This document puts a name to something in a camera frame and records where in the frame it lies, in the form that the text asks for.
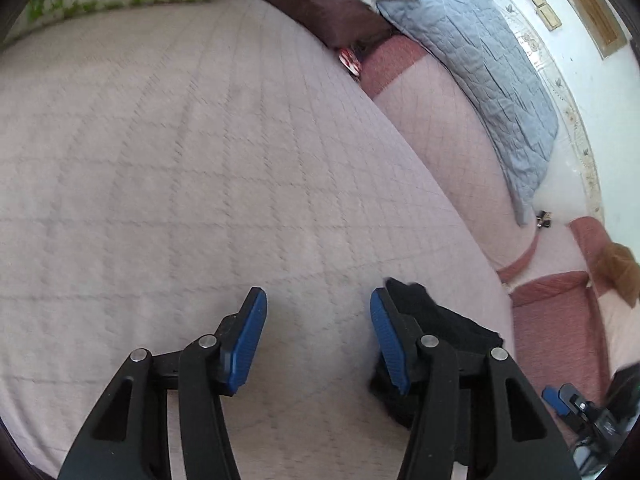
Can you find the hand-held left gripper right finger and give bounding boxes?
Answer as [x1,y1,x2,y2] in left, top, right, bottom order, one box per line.
[370,287,583,480]

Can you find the dark maroon pillow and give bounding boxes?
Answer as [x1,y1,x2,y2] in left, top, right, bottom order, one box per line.
[247,0,396,52]

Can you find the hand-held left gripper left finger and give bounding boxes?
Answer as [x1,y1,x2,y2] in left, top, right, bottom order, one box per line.
[58,287,268,480]

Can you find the wooden framed wall panel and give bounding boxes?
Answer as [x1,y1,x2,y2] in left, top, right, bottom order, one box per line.
[556,0,632,60]

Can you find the red floor cushion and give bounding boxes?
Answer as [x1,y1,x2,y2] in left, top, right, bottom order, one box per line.
[509,217,613,431]

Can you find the pink quilted floor mattress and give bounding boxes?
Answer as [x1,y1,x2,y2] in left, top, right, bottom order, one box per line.
[360,35,591,281]

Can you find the pink quilted bed cover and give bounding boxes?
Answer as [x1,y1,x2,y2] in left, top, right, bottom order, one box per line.
[0,0,516,478]

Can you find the red patterned cloth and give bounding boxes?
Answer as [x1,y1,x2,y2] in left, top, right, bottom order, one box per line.
[339,47,362,78]

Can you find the black pants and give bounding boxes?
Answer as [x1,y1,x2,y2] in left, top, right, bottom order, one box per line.
[369,277,505,430]

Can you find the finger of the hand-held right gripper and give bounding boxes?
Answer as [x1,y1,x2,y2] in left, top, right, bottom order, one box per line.
[542,385,571,417]

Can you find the orange cloth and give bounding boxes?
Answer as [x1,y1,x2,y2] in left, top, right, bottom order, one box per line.
[596,242,640,308]

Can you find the grey quilted blanket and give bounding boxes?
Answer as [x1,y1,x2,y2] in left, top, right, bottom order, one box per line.
[376,0,560,226]

